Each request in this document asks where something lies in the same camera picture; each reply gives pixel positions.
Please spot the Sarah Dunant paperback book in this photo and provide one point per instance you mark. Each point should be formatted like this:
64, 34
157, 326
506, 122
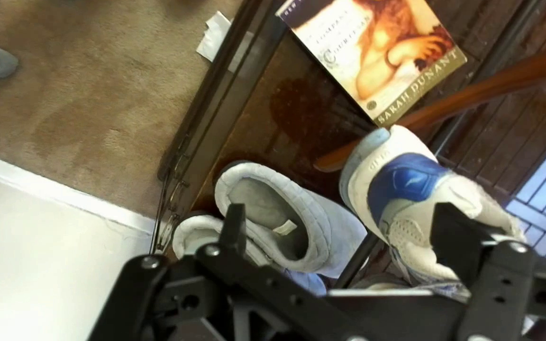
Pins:
373, 50

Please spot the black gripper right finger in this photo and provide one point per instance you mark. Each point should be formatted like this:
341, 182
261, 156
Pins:
506, 285

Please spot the black metal shoe rack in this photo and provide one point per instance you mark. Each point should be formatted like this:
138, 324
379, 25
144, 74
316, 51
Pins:
222, 106

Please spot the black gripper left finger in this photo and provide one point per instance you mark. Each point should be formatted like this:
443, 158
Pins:
235, 266

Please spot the brown wooden stick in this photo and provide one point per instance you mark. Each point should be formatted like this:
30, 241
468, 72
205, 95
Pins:
474, 87

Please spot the grey slipper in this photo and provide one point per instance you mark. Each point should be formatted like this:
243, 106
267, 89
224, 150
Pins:
265, 201
193, 233

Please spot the white paper scrap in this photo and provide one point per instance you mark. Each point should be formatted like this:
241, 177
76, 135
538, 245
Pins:
212, 36

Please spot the white blue sneaker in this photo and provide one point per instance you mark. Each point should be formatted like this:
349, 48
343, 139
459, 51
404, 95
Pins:
398, 190

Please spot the dark wooden dresser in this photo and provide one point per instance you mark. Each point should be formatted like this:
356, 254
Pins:
284, 120

